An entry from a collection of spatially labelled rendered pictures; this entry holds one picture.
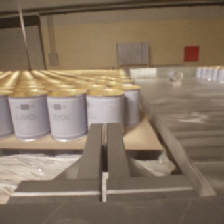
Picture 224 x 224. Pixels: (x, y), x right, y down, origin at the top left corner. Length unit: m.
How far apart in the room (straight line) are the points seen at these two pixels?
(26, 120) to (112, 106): 0.15
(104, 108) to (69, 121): 0.06
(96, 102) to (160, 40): 9.46
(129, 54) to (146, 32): 2.27
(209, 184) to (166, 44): 9.58
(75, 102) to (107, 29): 9.27
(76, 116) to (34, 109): 0.07
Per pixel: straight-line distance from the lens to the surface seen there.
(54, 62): 9.82
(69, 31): 9.83
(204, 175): 0.24
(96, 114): 0.26
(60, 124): 0.28
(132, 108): 0.32
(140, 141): 0.28
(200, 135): 0.34
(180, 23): 10.08
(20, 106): 0.30
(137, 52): 7.75
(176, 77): 1.16
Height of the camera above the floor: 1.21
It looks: 17 degrees down
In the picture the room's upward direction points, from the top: 3 degrees counter-clockwise
